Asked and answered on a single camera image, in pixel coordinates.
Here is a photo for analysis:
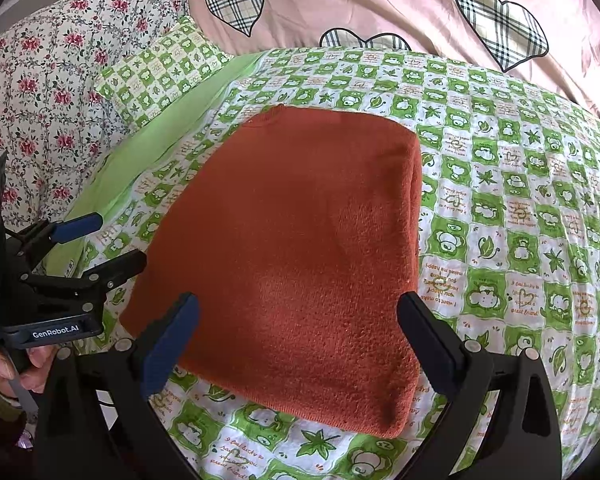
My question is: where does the floral quilt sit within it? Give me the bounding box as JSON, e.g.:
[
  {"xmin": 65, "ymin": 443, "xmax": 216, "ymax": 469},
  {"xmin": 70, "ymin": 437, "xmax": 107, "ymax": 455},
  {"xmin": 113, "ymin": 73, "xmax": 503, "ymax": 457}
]
[{"xmin": 0, "ymin": 0, "xmax": 216, "ymax": 231}]

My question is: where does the green checked pillow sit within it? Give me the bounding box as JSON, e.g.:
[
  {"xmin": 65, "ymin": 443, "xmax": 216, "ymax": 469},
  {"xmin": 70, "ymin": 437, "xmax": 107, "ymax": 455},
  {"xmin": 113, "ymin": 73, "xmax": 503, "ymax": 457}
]
[{"xmin": 97, "ymin": 14, "xmax": 233, "ymax": 131}]

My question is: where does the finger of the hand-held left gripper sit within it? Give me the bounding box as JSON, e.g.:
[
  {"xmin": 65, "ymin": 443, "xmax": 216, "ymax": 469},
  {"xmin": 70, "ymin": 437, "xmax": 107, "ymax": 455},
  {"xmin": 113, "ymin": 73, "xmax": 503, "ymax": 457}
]
[
  {"xmin": 20, "ymin": 250, "xmax": 149, "ymax": 312},
  {"xmin": 5, "ymin": 212, "xmax": 104, "ymax": 262}
]

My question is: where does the orange knitted sweater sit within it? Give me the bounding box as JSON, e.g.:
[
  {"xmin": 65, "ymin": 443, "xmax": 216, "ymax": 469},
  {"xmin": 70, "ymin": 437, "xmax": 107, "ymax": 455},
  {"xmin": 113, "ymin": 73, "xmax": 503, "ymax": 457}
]
[{"xmin": 119, "ymin": 104, "xmax": 423, "ymax": 438}]

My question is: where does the green checked bedsheet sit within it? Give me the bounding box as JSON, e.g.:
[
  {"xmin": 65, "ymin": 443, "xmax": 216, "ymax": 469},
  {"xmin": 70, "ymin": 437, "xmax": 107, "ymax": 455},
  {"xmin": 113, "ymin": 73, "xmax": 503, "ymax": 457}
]
[{"xmin": 45, "ymin": 47, "xmax": 600, "ymax": 480}]

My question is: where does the person's left hand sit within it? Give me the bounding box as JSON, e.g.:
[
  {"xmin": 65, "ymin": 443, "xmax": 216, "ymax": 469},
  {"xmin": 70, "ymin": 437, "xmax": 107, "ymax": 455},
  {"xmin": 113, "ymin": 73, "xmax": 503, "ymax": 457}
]
[{"xmin": 0, "ymin": 346, "xmax": 57, "ymax": 387}]

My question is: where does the pink quilt with plaid hearts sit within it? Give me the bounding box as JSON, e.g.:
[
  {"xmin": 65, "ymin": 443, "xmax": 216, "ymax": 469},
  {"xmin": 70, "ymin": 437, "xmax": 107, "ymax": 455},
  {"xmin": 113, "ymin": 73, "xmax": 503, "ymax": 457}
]
[{"xmin": 187, "ymin": 0, "xmax": 600, "ymax": 136}]

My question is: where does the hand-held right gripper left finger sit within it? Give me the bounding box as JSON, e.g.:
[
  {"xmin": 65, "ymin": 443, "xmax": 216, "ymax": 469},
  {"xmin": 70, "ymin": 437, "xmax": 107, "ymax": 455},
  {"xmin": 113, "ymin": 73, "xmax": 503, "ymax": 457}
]
[{"xmin": 32, "ymin": 291, "xmax": 201, "ymax": 480}]

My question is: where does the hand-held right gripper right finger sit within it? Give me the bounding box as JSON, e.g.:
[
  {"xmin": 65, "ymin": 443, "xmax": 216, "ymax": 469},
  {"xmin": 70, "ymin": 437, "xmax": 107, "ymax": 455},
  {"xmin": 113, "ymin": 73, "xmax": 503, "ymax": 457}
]
[{"xmin": 396, "ymin": 291, "xmax": 563, "ymax": 480}]

